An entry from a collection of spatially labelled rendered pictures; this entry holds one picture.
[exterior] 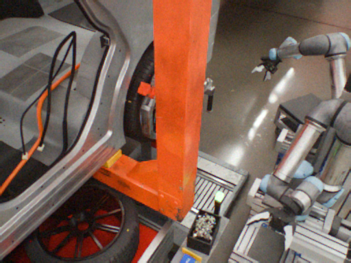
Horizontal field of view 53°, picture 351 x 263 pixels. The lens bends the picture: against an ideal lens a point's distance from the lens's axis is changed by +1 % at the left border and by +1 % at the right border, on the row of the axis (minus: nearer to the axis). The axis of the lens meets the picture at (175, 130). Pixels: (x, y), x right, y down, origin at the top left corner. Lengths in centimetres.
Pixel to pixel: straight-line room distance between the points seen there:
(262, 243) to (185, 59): 150
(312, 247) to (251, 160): 145
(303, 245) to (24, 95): 176
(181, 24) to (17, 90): 135
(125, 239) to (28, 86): 110
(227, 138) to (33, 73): 184
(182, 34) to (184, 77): 17
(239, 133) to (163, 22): 228
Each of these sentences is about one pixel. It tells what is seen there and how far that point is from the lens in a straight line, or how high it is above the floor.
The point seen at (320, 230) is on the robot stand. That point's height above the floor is 74.
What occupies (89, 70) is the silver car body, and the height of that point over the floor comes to 117.
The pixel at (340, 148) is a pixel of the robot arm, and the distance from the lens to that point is 156.
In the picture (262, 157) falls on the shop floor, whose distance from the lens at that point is 326.
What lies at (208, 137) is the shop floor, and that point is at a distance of 336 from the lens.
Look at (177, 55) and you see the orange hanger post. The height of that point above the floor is 161.
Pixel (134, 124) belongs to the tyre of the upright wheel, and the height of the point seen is 85.
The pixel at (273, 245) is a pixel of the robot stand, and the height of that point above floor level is 21.
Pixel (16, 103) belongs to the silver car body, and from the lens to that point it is 233.
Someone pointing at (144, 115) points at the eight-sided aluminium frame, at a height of 90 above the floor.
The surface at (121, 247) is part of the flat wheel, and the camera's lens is 205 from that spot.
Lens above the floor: 228
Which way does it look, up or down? 42 degrees down
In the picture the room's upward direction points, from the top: 1 degrees clockwise
